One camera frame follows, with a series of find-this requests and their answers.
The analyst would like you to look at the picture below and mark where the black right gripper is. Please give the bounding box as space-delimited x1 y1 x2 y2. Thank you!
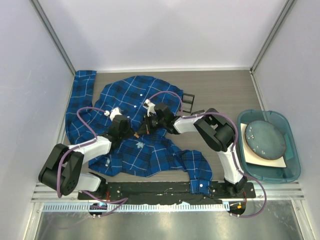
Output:
137 113 166 135

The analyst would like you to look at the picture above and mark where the round blue plate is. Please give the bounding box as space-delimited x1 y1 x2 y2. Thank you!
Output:
244 120 287 161

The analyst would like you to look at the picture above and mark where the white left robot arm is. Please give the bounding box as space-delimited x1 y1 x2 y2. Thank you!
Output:
38 114 135 200

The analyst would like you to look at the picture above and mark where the teal plastic bin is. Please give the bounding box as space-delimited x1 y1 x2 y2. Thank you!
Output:
237 109 301 184

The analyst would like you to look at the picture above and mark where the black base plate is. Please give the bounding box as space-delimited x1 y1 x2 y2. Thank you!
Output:
77 181 257 204

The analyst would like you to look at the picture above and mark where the black square frame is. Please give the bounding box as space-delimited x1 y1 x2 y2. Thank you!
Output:
181 93 195 114

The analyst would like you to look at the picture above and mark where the white slotted cable duct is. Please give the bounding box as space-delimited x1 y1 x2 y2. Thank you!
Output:
42 201 230 213

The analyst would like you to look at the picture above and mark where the blue plaid shirt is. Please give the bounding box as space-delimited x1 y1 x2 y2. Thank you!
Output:
65 70 213 194

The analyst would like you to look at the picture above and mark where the small black tilted frame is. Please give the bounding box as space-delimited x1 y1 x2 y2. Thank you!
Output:
191 109 205 116

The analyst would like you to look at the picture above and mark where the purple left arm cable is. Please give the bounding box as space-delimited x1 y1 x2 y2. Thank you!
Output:
55 106 129 218

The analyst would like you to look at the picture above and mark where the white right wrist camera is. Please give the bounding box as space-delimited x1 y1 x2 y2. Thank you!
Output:
142 99 155 117

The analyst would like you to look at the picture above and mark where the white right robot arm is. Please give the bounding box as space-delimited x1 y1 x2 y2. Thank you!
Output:
138 102 247 198

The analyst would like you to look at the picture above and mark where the silver blue leaf brooch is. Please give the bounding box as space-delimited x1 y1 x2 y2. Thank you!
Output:
136 141 145 149

